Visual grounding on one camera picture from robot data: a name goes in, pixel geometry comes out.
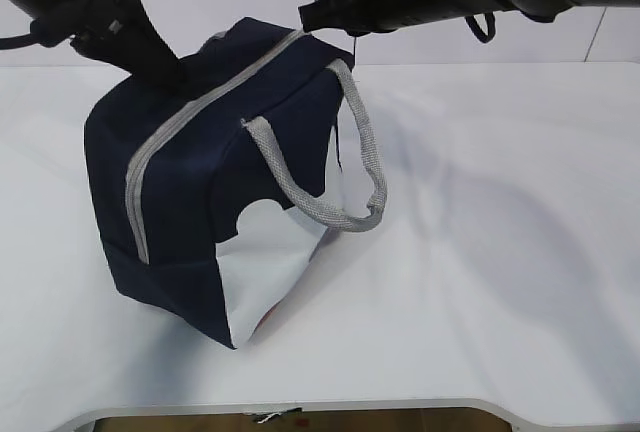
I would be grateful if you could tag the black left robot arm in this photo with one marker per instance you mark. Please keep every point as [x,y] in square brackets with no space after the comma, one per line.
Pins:
[32,8]

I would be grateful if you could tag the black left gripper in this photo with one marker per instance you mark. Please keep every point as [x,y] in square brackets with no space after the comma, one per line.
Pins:
[117,32]

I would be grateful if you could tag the navy blue lunch bag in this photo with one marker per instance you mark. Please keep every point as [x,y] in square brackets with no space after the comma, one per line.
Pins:
[211,201]

